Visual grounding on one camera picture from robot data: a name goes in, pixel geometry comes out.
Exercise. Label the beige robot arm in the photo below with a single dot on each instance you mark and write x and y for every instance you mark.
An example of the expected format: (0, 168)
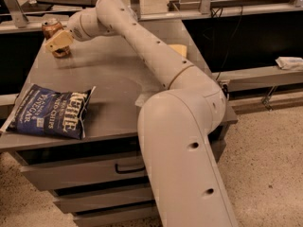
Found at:
(173, 125)

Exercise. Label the blue kettle chips bag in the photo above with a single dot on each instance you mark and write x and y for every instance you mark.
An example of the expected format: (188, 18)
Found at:
(43, 112)

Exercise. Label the yellow sponge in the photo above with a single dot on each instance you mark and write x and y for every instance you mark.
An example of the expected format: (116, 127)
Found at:
(179, 48)

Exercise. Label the white crumpled packet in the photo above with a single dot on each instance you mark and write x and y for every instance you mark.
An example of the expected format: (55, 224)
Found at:
(290, 63)

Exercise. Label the orange soda can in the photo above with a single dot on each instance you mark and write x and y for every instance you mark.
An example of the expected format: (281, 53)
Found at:
(49, 28)

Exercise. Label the grey drawer cabinet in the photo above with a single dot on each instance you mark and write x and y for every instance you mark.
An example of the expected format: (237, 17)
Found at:
(81, 173)

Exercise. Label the black drawer handle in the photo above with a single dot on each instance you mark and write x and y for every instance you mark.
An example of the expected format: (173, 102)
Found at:
(122, 170)

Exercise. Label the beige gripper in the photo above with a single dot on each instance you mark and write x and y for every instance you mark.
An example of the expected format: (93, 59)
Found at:
(75, 26)

